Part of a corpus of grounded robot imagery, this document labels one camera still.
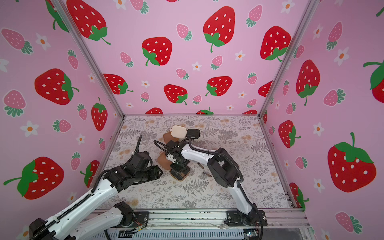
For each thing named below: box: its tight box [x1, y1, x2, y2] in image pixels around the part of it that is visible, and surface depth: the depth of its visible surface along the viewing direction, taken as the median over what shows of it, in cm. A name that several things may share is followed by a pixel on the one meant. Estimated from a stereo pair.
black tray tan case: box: [170, 166, 191, 182], surface depth 90 cm
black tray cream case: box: [186, 128, 201, 140], surface depth 110 cm
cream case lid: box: [170, 125, 187, 139], surface depth 109 cm
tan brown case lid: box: [157, 151, 173, 171], surface depth 92 cm
